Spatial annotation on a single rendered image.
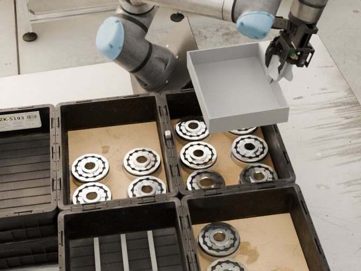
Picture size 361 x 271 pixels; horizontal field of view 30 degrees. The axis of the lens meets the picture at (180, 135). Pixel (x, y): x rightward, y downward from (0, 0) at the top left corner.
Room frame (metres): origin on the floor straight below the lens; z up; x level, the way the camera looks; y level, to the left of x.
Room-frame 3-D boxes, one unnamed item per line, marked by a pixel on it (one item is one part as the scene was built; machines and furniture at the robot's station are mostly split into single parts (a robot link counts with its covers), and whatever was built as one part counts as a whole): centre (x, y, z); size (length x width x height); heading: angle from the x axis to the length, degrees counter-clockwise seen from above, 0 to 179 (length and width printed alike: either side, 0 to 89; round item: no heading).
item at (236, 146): (1.32, -0.19, 0.86); 0.10 x 0.10 x 0.01
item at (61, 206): (1.26, 0.18, 0.92); 0.40 x 0.30 x 0.02; 8
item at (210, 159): (1.29, -0.05, 0.86); 0.10 x 0.10 x 0.01
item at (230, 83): (1.33, -0.14, 1.08); 0.27 x 0.20 x 0.05; 10
